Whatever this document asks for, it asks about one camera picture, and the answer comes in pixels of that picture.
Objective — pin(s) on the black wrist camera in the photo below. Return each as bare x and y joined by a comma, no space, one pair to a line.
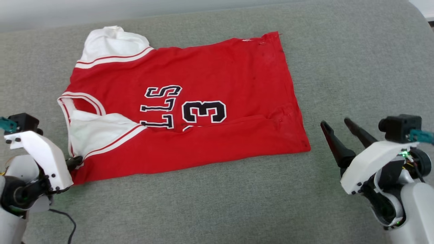
22,122
401,127

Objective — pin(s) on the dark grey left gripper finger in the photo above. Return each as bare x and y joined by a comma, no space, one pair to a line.
74,162

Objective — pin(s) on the red and white basketball jersey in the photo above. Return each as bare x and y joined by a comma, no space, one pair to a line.
220,67

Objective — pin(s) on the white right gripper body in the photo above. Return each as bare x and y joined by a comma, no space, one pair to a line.
369,162

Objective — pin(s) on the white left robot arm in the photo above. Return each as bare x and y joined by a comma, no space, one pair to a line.
17,193

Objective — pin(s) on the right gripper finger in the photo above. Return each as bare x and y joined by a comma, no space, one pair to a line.
337,147
361,134

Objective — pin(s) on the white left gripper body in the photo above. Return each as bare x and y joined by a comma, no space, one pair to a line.
44,159

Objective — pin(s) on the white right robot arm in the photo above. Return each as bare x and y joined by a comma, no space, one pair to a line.
413,203

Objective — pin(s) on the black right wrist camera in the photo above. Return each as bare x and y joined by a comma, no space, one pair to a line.
401,127

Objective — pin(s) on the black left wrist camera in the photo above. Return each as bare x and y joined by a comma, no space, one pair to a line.
22,122

